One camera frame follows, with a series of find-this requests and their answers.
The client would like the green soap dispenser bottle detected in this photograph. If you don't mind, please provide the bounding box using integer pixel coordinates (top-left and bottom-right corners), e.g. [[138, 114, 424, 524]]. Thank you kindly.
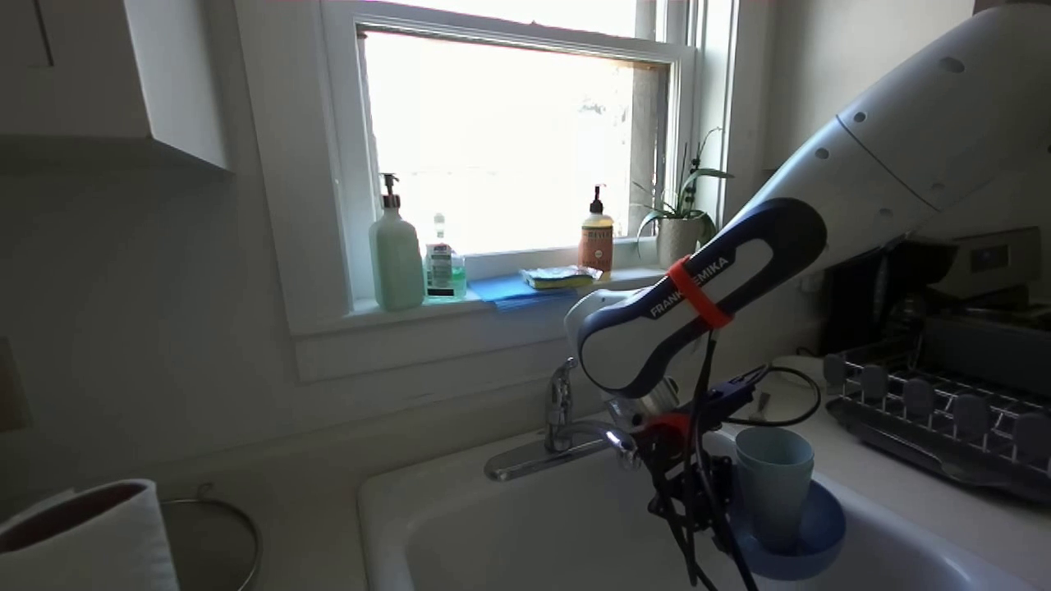
[[371, 174, 424, 313]]

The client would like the light blue cup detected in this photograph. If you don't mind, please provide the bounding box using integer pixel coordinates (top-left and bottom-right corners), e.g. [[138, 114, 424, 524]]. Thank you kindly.
[[736, 428, 815, 552]]

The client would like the window frame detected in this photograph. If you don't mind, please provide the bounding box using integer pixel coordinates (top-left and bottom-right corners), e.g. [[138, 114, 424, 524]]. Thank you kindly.
[[235, 0, 756, 380]]

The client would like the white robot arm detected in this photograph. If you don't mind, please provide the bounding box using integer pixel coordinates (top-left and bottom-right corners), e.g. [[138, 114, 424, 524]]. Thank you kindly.
[[569, 0, 1051, 398]]

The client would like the blue bowl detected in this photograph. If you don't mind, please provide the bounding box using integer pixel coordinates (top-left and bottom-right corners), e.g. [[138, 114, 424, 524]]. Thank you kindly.
[[729, 483, 846, 581]]

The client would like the black dish rack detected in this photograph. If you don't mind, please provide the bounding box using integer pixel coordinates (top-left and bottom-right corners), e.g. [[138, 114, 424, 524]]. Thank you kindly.
[[824, 314, 1051, 506]]

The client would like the white plant pot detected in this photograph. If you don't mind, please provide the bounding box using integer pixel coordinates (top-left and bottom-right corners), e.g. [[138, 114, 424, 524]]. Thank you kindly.
[[656, 221, 702, 265]]

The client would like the paper towel roll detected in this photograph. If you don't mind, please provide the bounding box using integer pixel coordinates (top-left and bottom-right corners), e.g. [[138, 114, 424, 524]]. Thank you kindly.
[[0, 478, 179, 591]]

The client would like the yellow green sponge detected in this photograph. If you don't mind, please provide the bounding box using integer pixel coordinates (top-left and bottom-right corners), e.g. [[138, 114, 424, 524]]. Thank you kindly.
[[523, 265, 600, 293]]

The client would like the chrome faucet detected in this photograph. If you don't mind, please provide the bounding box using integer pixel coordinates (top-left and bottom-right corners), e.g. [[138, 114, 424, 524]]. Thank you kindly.
[[482, 357, 635, 483]]

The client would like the white sink basin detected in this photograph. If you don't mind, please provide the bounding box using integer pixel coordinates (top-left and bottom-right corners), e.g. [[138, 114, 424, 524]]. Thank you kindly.
[[359, 418, 1051, 591]]

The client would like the white upper cabinet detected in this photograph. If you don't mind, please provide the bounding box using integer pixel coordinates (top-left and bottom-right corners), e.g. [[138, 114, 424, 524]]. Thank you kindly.
[[0, 0, 231, 174]]

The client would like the small teal bottle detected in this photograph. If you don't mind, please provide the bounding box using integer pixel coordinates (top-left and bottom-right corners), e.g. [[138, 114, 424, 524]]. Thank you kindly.
[[427, 214, 465, 298]]

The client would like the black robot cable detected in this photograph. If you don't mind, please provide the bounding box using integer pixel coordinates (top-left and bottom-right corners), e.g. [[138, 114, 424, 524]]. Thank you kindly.
[[652, 330, 824, 591]]

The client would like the orange soap dispenser bottle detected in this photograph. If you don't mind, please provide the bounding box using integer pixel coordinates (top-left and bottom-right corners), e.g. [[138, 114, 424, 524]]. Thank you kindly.
[[577, 190, 615, 271]]

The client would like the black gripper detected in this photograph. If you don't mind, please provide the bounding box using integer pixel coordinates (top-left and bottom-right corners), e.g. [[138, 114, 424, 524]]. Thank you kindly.
[[629, 394, 745, 572]]

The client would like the green potted plant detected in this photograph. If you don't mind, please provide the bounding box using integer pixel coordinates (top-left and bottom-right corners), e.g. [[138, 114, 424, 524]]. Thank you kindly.
[[637, 158, 729, 252]]

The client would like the blue sponge cloth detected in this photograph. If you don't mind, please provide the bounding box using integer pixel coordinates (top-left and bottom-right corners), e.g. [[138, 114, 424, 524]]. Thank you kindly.
[[465, 276, 555, 304]]

